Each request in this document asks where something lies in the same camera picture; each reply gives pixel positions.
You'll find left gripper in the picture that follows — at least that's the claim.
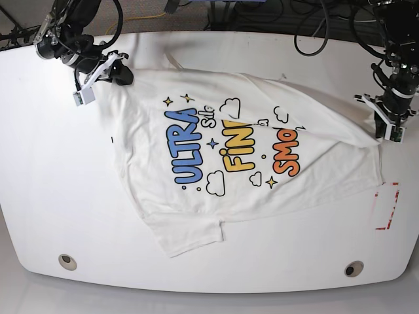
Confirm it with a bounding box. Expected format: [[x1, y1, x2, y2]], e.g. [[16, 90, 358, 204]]
[[374, 88, 416, 139]]

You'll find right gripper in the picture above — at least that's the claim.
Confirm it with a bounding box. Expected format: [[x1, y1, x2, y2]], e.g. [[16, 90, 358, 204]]
[[64, 51, 134, 86]]

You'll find white printed T-shirt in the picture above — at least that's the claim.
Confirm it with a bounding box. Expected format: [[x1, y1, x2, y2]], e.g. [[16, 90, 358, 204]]
[[93, 69, 384, 257]]

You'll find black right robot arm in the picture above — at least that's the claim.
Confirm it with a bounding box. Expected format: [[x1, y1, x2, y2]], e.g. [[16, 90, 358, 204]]
[[33, 1, 123, 91]]

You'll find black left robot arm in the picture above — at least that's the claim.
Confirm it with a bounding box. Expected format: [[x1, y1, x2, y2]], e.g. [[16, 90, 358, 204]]
[[371, 1, 418, 143]]

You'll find red tape rectangle marker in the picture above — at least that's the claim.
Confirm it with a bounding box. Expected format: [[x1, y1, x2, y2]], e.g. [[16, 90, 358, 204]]
[[371, 182, 401, 231]]

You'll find right table grommet hole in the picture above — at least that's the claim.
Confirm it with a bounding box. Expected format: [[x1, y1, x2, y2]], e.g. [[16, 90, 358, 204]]
[[344, 260, 364, 277]]

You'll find table grommet hole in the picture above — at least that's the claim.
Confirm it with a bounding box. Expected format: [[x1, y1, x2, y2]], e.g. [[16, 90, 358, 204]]
[[58, 254, 77, 271], [344, 260, 364, 277]]

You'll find left table grommet hole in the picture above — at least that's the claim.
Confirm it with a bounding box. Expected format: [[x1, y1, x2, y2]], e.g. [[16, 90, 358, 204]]
[[58, 254, 77, 271]]

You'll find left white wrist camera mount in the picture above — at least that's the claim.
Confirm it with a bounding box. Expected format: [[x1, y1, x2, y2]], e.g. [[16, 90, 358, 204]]
[[354, 94, 418, 143]]

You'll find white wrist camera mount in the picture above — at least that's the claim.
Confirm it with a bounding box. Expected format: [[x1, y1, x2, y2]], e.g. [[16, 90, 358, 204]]
[[354, 94, 418, 143], [73, 50, 129, 106]]

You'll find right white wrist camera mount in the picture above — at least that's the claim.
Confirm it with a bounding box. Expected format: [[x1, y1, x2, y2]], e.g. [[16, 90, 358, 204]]
[[73, 50, 129, 106]]

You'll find yellow cable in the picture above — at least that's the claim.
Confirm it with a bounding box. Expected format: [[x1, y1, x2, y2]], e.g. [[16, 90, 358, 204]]
[[104, 8, 171, 35]]

